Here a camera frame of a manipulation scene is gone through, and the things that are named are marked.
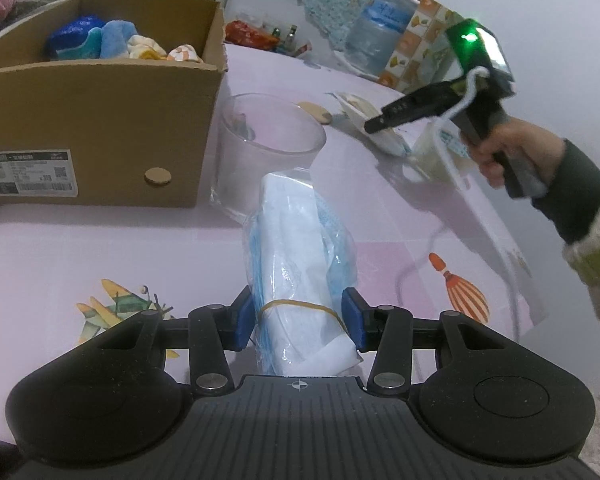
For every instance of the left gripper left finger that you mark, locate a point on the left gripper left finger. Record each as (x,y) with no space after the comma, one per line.
(212,331)

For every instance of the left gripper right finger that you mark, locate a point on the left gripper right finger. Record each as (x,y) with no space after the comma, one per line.
(388,332)

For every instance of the bagged blue face masks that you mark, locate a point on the bagged blue face masks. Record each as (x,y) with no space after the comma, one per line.
(299,260)

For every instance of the white tissue pack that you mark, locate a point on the white tissue pack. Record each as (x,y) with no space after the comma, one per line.
(368,120)

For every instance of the orange white striped towel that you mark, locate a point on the orange white striped towel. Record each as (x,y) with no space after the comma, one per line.
(184,53)

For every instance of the yellow cream cloth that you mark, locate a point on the yellow cream cloth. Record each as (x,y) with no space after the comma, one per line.
(144,48)

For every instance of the light blue towel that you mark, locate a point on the light blue towel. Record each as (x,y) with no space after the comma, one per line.
(107,42)

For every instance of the blue pack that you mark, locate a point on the blue pack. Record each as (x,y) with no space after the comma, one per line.
(73,34)

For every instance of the right forearm in sleeve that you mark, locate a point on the right forearm in sleeve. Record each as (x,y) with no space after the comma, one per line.
(572,203)

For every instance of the person's right hand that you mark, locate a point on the person's right hand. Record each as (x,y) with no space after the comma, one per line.
(543,148)

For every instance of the patterned covered stand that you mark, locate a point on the patterned covered stand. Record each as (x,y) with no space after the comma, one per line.
(422,49)

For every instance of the large water bottle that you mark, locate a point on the large water bottle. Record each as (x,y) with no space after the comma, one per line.
(376,32)

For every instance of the clear packing tape roll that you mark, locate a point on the clear packing tape roll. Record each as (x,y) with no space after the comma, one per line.
(432,158)

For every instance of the frosted glass cup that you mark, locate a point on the frosted glass cup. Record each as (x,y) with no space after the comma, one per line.
(259,134)

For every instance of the brown cardboard box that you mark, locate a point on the brown cardboard box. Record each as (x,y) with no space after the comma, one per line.
(110,132)

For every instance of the red snack bag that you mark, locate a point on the red snack bag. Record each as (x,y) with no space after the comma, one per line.
(245,35)

